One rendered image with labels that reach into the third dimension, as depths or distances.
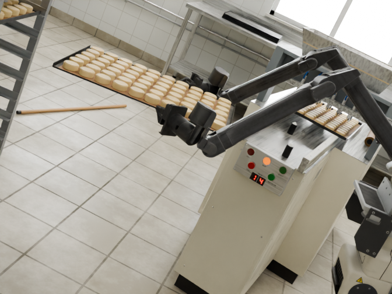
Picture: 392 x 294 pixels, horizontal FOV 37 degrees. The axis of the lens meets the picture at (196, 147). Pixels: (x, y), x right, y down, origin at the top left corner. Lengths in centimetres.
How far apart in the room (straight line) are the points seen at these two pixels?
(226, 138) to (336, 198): 160
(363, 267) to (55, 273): 132
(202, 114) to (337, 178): 162
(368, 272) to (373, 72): 131
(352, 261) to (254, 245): 60
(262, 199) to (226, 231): 24
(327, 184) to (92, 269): 133
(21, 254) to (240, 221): 99
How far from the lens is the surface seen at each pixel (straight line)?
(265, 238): 265
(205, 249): 277
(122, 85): 189
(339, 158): 320
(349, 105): 323
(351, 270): 216
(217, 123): 188
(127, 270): 289
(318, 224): 331
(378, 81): 318
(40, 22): 235
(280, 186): 253
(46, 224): 299
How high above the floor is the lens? 157
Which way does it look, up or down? 19 degrees down
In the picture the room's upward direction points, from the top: 25 degrees clockwise
